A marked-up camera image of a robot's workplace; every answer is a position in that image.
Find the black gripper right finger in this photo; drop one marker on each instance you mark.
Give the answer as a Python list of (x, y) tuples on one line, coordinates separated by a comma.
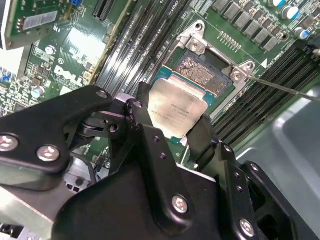
[(230, 175)]

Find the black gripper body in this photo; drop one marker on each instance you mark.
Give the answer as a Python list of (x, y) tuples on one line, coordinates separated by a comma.
[(120, 215)]

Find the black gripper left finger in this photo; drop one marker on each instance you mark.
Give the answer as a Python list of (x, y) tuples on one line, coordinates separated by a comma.
[(30, 130)]

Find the CPU with silver top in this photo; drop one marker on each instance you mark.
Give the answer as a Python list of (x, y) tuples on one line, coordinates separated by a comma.
[(175, 112)]

